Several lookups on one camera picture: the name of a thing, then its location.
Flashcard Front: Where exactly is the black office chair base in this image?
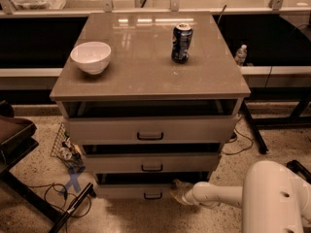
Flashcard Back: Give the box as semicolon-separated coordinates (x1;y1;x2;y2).
286;160;311;183

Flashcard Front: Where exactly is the blue soda can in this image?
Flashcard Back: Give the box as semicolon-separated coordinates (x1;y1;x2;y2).
171;22;193;63

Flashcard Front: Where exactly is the wire basket with items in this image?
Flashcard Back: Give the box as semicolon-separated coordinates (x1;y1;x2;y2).
51;124;85;173

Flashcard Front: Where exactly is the black stand leg left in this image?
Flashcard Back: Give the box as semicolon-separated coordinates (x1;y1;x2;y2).
49;183;96;233

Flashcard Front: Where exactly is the grey drawer cabinet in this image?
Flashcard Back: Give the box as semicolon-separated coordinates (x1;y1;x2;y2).
50;11;252;201

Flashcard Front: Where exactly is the black floor cable left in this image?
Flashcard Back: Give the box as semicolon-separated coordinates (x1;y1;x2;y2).
28;182;93;233

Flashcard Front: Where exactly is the black floor cable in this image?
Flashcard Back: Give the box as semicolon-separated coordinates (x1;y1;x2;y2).
28;182;93;233
223;115;255;156

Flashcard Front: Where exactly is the white ceramic bowl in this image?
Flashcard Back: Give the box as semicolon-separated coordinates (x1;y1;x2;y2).
70;42;112;75

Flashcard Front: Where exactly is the dark chair left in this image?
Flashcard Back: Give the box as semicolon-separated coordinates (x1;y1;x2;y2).
0;100;61;222

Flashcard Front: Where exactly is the black table leg right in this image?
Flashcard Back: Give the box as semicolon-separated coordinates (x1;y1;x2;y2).
241;102;268;154

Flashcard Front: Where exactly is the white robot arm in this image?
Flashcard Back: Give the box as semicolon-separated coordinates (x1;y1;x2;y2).
171;160;311;233

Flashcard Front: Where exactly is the clear plastic water bottle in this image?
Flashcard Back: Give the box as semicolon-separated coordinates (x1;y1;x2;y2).
234;45;247;66

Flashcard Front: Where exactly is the black floor cable right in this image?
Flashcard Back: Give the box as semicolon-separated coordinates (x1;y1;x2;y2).
223;115;255;156

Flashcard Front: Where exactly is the blue tape cross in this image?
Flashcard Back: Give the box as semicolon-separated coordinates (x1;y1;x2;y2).
61;166;86;192

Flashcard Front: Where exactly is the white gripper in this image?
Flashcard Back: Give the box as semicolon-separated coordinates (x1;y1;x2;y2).
170;180;207;206

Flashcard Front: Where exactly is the grey drawer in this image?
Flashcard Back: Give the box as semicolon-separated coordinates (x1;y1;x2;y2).
64;116;238;145
83;152;220;174
94;171;210;200

